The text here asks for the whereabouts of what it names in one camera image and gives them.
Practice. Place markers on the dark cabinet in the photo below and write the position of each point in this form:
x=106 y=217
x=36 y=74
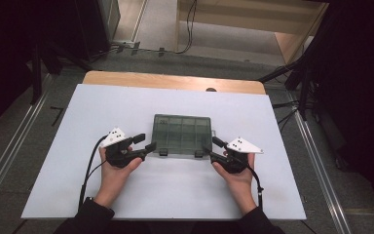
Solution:
x=94 y=26

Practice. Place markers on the person's right hand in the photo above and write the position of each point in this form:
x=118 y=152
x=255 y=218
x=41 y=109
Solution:
x=237 y=182

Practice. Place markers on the dark curtain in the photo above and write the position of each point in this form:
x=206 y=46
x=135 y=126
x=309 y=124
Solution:
x=363 y=97
x=3 y=48

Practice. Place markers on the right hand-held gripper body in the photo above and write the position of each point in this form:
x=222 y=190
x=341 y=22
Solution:
x=240 y=146

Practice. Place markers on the light wooden desk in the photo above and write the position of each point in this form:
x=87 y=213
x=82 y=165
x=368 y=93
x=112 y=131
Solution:
x=240 y=14

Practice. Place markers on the grey transparent compartment box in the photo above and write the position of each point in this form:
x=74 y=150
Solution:
x=181 y=133

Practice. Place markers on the person's dark clothing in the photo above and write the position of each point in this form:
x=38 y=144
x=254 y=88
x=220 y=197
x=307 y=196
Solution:
x=175 y=228

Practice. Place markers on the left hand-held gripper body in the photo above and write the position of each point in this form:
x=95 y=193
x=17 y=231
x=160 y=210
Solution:
x=120 y=156

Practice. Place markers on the white board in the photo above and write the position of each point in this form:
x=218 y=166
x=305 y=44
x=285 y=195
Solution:
x=162 y=195

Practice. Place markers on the power strip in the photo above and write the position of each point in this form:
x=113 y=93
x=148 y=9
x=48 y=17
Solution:
x=126 y=43

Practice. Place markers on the black metal stand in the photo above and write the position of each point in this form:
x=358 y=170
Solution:
x=36 y=74
x=305 y=84

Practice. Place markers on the wooden table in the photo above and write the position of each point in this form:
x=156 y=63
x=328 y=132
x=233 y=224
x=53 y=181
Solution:
x=175 y=81

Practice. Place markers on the person's left hand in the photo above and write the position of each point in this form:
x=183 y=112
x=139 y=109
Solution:
x=113 y=178

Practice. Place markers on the metal floor rail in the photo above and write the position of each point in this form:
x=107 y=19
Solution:
x=321 y=169
x=9 y=152

